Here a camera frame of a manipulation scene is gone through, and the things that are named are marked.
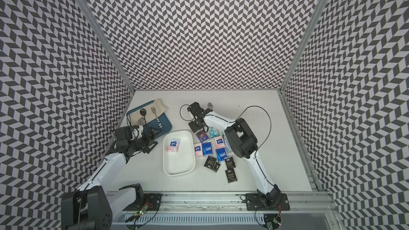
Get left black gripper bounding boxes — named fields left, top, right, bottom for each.
left=129, top=127, right=164, bottom=153

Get cartoon dark blue tissue pack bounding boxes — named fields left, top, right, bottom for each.
left=196, top=131, right=209, bottom=143

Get teal tissue pack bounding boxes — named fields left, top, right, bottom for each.
left=209, top=127, right=219, bottom=138

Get pink white tissue pack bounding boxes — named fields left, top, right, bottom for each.
left=167, top=138, right=180, bottom=152

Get white plastic storage box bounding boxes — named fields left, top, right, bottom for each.
left=163, top=130, right=196, bottom=177

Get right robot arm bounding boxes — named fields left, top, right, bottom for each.
left=187, top=102, right=282, bottom=209

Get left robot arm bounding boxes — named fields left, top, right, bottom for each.
left=61, top=125, right=163, bottom=230

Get teal rectangular tray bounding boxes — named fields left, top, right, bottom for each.
left=126, top=99, right=172, bottom=136

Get black spoon on tray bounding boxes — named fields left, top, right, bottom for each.
left=140, top=108, right=147, bottom=125

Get pink tissue pack front left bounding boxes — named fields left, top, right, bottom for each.
left=193, top=143, right=203, bottom=157

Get blue tissue pack middle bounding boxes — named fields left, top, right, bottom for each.
left=202, top=142, right=213, bottom=156

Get pink tissue pack right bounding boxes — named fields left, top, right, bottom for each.
left=214, top=136, right=225, bottom=150

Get beige cloth napkin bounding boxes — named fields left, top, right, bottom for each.
left=135, top=99, right=168, bottom=118

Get blue tissue pack lower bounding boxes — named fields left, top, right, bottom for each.
left=216, top=148, right=227, bottom=163

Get clear light blue tissue pack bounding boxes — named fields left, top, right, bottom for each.
left=224, top=138, right=233, bottom=154

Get black sachet left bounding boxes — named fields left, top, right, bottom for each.
left=204, top=156, right=217, bottom=170

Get small black sachet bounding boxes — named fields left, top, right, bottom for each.
left=212, top=162, right=220, bottom=173

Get black sachet upper right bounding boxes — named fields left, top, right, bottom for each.
left=224, top=157, right=235, bottom=169

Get black sachet lower right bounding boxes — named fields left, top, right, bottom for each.
left=225, top=169, right=238, bottom=183

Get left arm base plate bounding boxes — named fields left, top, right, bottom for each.
left=124, top=193, right=163, bottom=211

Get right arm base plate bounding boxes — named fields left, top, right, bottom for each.
left=245, top=193, right=290, bottom=211

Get aluminium front rail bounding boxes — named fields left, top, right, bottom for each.
left=71, top=191, right=336, bottom=214

